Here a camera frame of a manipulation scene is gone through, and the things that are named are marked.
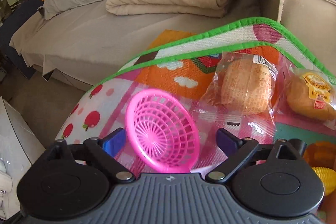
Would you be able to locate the white cabinet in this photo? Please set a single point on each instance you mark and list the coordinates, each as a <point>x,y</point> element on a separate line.
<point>19,150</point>

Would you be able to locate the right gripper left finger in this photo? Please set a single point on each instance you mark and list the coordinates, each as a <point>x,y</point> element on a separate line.
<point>100,153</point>

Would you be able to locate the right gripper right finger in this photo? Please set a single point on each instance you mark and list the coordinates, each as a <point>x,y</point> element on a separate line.
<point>238,152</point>

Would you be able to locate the colourful play mat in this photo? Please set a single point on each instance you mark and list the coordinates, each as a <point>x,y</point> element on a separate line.
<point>184,65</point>

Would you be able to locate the yellow corn toy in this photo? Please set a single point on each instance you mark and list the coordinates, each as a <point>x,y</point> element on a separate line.
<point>321,157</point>

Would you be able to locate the packaged round bread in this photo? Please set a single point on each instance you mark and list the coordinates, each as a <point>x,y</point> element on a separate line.
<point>239,97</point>

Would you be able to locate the packaged bun yellow label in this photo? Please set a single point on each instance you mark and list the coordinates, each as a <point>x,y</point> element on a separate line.
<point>308,96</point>

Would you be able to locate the pink plastic strainer scoop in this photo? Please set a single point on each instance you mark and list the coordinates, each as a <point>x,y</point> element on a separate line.
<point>162,132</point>

